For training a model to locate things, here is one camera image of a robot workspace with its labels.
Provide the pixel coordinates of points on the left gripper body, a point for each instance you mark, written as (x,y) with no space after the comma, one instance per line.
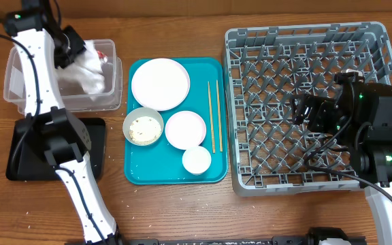
(68,45)

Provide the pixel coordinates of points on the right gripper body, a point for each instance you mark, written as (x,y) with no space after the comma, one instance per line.
(326,118)

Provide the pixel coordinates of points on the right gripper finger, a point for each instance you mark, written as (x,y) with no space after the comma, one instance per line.
(302,101)
(299,116)

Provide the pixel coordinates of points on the white napkin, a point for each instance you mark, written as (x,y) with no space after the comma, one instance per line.
(86,70)

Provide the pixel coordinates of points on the grey bowl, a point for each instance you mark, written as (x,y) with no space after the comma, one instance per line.
(136,113)

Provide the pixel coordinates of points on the small white cup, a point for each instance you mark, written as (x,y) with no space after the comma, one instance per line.
(196,160)

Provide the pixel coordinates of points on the small pink bowl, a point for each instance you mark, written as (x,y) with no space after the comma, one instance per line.
(185,130)

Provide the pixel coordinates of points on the pile of rice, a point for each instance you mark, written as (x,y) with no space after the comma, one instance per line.
(145,130)

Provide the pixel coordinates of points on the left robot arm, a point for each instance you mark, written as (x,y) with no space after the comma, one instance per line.
(53,134)

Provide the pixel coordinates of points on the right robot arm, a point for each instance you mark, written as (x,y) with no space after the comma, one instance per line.
(361,120)

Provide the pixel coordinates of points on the grey dishwasher rack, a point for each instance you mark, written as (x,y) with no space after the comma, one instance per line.
(263,67)

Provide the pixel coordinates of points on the clear plastic waste bin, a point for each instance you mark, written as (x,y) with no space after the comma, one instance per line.
(73,96)

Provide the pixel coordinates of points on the right wooden chopstick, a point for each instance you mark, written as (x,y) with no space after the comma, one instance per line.
(219,117)

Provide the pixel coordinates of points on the wooden chopstick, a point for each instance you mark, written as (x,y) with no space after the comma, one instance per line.
(211,119)
(219,117)

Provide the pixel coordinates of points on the left wooden chopstick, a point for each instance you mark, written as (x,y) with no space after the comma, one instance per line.
(211,119)

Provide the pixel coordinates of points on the large white plate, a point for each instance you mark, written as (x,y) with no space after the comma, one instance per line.
(160,84)

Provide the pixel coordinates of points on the black plastic tray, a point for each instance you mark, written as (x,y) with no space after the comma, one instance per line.
(29,167)

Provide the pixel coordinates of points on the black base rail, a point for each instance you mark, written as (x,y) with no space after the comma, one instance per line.
(315,235)

